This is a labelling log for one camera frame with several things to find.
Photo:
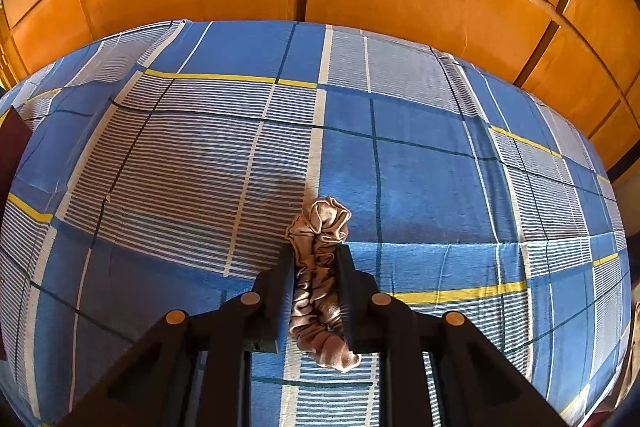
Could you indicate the gold metal tin box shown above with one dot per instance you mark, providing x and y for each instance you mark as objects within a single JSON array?
[{"x": 12, "y": 152}]

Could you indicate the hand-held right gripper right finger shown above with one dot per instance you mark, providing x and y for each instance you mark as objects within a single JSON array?
[{"x": 345, "y": 307}]

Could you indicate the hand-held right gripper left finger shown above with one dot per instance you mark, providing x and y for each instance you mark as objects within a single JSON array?
[{"x": 285, "y": 302}]

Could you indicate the beige scrunchie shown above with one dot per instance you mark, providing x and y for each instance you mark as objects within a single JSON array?
[{"x": 320, "y": 227}]

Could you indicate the blue plaid bed sheet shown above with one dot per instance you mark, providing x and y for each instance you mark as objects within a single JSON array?
[{"x": 425, "y": 167}]

